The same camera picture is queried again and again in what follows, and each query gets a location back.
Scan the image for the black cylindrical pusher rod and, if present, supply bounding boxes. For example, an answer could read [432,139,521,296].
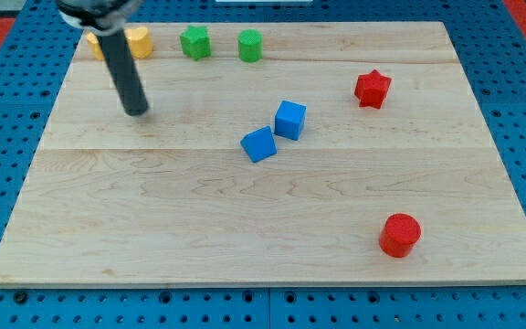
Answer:
[98,28,149,116]

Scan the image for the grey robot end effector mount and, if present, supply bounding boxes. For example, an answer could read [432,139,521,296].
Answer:
[56,0,143,36]

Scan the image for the blue triangle block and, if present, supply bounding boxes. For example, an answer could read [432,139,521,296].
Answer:
[240,126,277,163]

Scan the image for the blue cube block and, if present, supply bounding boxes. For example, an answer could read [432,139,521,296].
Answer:
[274,101,307,141]

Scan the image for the yellow block behind rod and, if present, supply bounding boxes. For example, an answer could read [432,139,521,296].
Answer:
[86,32,104,61]

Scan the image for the yellow heart block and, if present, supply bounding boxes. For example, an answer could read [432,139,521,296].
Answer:
[125,27,153,58]

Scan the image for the green star block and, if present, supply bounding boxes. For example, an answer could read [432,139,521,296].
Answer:
[180,25,212,60]

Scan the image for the green cylinder block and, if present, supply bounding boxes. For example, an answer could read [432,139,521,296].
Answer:
[237,29,262,62]

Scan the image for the wooden board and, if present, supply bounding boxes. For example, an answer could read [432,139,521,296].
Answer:
[0,22,526,289]

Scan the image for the red star block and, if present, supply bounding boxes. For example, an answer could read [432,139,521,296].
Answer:
[354,69,392,109]

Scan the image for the red cylinder block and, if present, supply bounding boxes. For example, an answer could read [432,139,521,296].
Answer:
[378,213,422,258]

